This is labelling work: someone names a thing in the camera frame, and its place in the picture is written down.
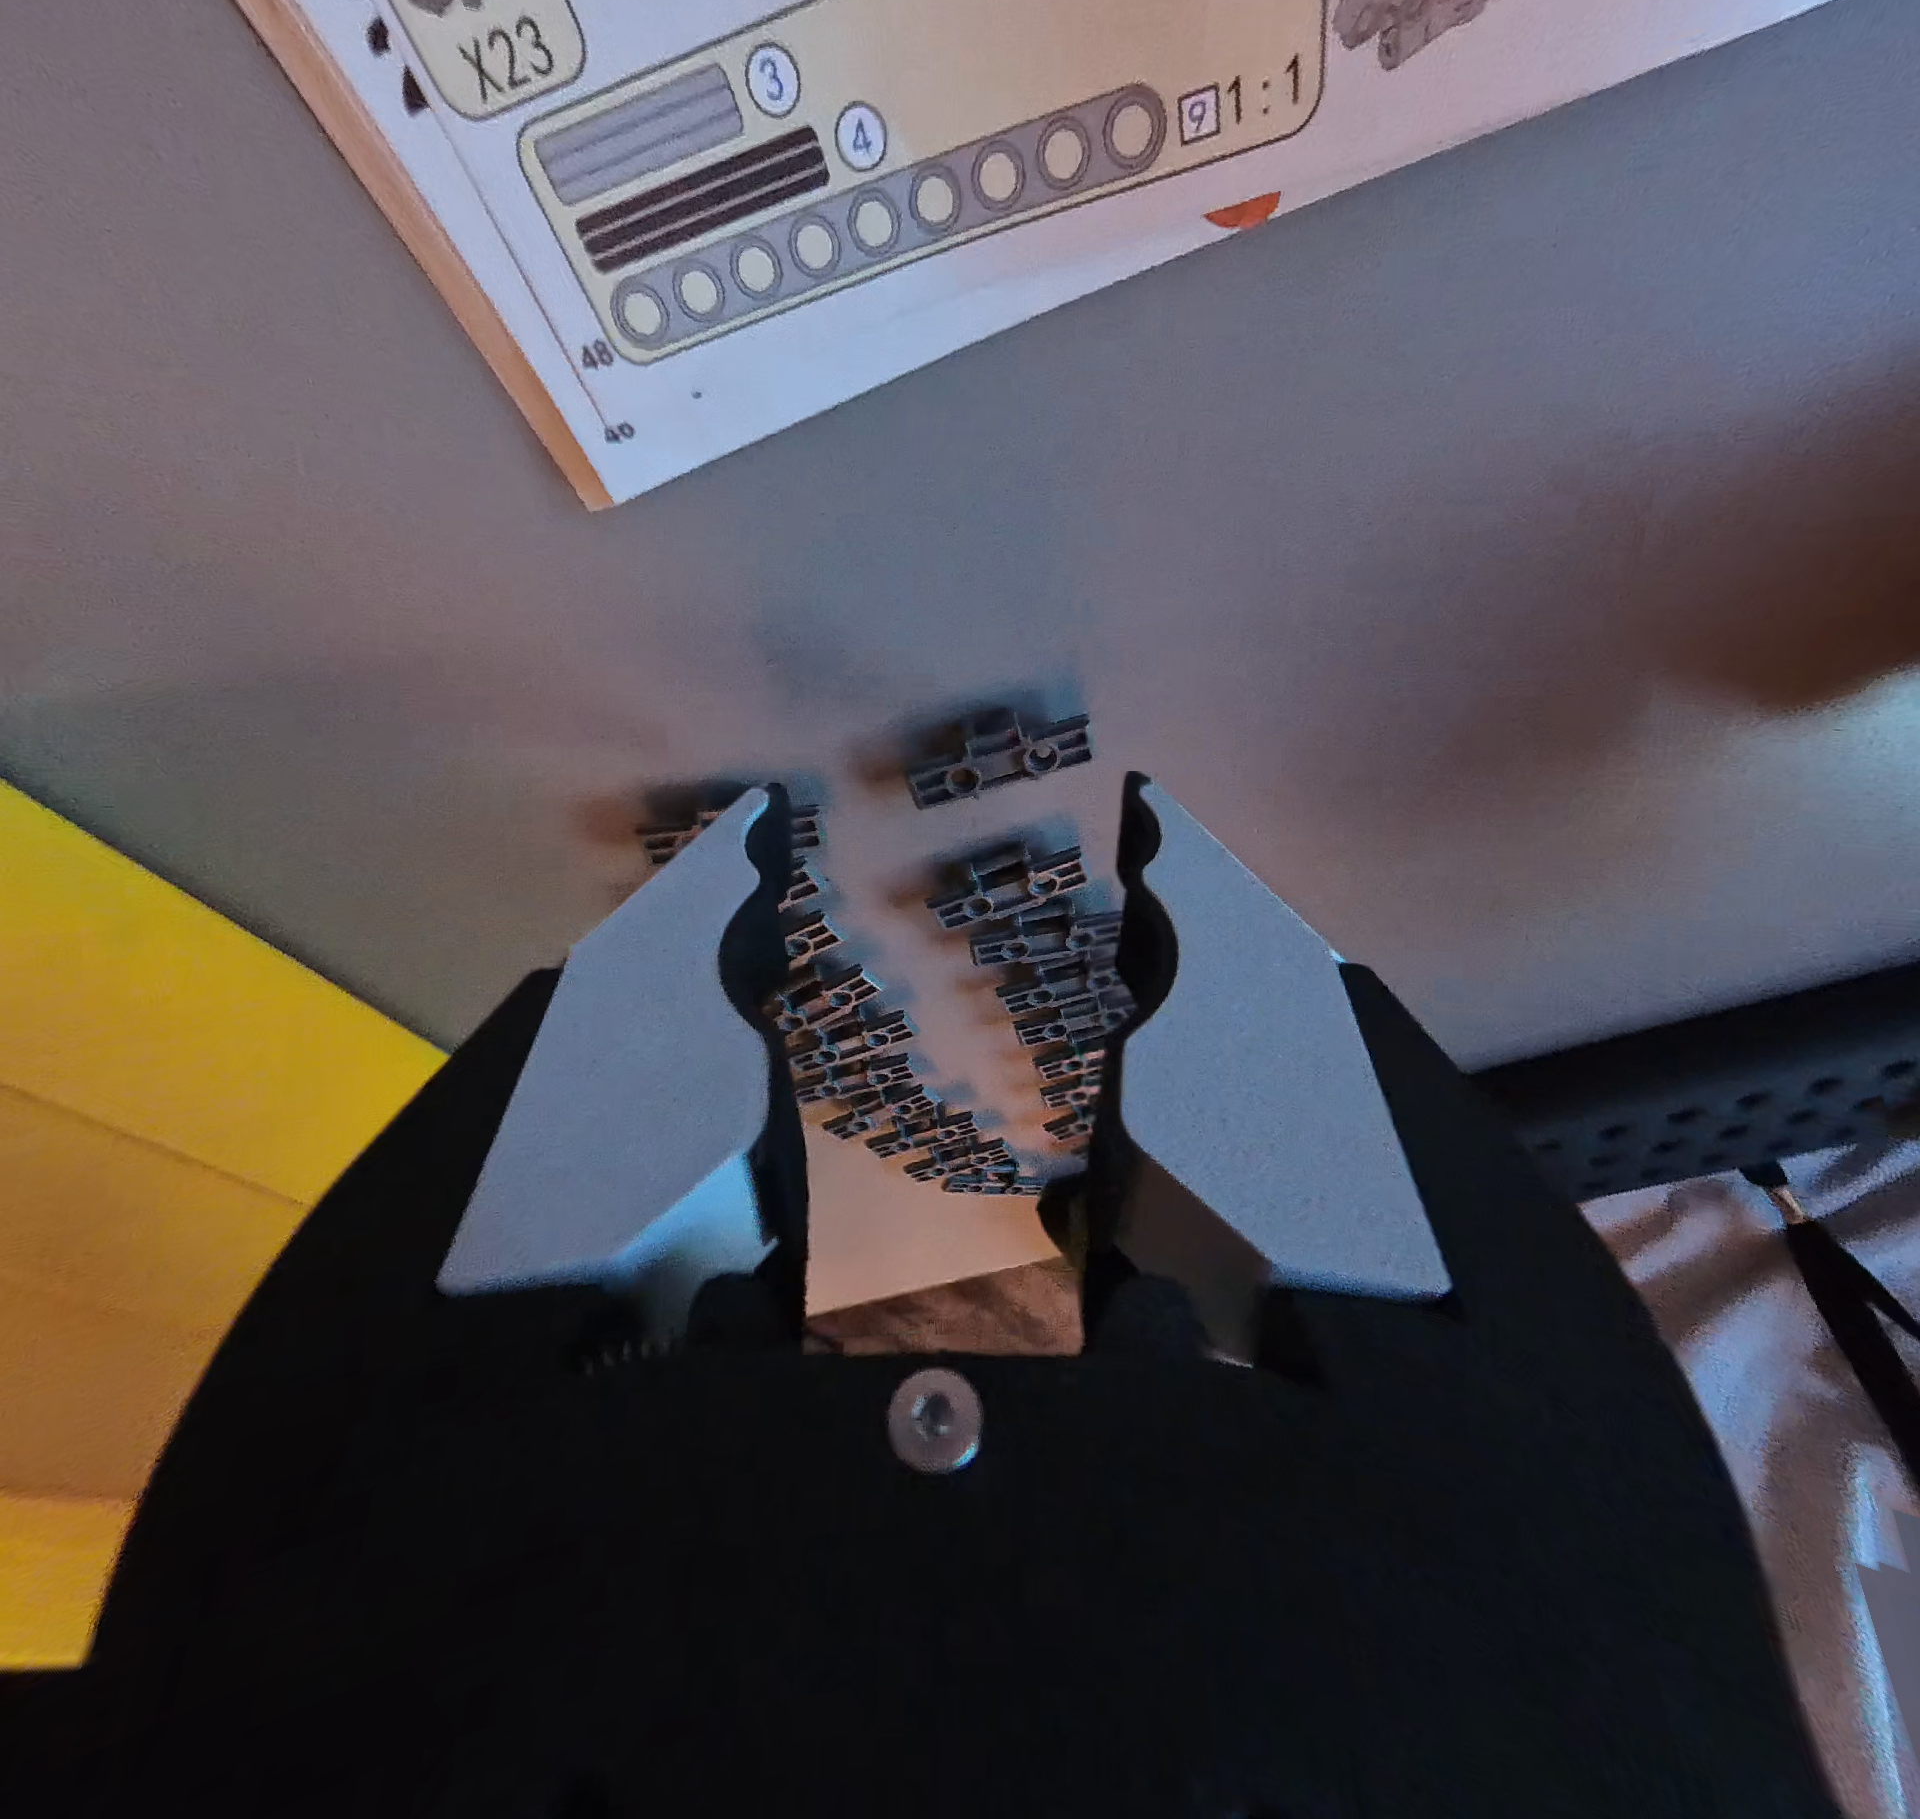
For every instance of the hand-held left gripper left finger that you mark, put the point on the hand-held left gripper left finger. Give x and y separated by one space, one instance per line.
629 1099

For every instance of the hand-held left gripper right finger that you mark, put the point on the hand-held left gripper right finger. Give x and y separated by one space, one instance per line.
1261 1099

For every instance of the group of grey links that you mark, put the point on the group of grey links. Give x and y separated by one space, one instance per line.
989 770

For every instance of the yellow plastic bin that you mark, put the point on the yellow plastic bin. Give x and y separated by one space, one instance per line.
150 1099

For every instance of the open instruction booklet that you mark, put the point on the open instruction booklet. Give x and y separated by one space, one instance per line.
975 49

